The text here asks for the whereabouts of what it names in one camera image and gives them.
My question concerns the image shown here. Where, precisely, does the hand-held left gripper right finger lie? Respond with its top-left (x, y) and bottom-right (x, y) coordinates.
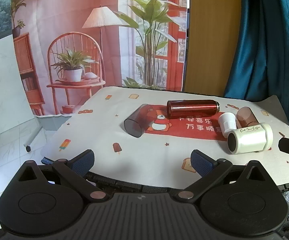
top-left (178, 149), bottom-right (275, 203)

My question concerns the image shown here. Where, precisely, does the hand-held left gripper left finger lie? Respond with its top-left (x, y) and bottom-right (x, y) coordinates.
top-left (17, 149), bottom-right (110, 202)

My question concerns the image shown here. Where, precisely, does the large white cup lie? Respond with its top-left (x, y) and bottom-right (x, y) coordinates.
top-left (227, 123), bottom-right (274, 155)

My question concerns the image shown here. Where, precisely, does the small white ribbed cup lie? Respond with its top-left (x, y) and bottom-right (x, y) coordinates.
top-left (218, 112), bottom-right (237, 138)

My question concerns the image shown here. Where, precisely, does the brown translucent cup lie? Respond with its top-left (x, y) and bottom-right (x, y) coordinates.
top-left (236, 106), bottom-right (259, 128)

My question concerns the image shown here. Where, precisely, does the grey translucent cup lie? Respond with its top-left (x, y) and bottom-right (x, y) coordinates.
top-left (124, 103), bottom-right (155, 138)

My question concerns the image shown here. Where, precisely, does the printed bear tablecloth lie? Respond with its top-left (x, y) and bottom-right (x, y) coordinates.
top-left (40, 86), bottom-right (289, 188)

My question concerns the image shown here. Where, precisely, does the white pole with caster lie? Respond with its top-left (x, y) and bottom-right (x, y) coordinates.
top-left (24, 127), bottom-right (42, 152)

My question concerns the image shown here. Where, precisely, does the dark red bottle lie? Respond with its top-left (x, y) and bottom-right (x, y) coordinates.
top-left (167, 99), bottom-right (220, 119)

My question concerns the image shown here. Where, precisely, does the black table edge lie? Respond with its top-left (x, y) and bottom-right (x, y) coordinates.
top-left (41, 157), bottom-right (289, 193)

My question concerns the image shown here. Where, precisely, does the teal curtain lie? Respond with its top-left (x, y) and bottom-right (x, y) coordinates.
top-left (224, 0), bottom-right (289, 131)

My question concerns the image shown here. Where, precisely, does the printed room backdrop cloth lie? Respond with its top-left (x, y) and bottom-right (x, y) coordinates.
top-left (11, 0), bottom-right (190, 117)

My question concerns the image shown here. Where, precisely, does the wooden panel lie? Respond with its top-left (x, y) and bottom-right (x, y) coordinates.
top-left (183, 0), bottom-right (245, 97)

